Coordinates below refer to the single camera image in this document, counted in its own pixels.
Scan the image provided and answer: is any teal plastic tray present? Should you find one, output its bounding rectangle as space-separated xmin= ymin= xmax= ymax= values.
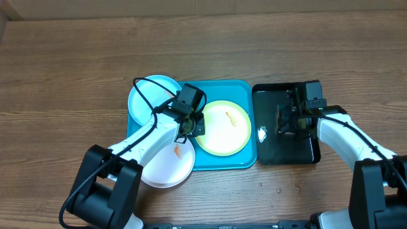
xmin=126 ymin=79 xmax=258 ymax=172

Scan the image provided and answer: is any yellow plate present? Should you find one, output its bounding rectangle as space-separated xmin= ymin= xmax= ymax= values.
xmin=195 ymin=101 xmax=251 ymax=156

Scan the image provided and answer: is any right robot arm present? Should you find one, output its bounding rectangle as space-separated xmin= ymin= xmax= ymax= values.
xmin=276 ymin=95 xmax=406 ymax=228

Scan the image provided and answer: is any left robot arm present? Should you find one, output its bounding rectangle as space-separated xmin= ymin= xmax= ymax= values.
xmin=59 ymin=99 xmax=204 ymax=228

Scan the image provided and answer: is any light blue plate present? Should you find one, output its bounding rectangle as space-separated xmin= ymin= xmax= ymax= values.
xmin=128 ymin=75 xmax=181 ymax=126

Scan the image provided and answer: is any black water tray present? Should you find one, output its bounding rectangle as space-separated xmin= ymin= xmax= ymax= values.
xmin=252 ymin=83 xmax=321 ymax=165

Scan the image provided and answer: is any white pink plate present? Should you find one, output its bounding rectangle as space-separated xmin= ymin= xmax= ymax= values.
xmin=141 ymin=140 xmax=195 ymax=188

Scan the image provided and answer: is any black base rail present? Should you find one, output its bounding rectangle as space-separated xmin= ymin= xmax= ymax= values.
xmin=143 ymin=220 xmax=318 ymax=229

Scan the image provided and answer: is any green orange sponge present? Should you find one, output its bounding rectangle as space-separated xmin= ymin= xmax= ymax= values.
xmin=275 ymin=104 xmax=280 ymax=133

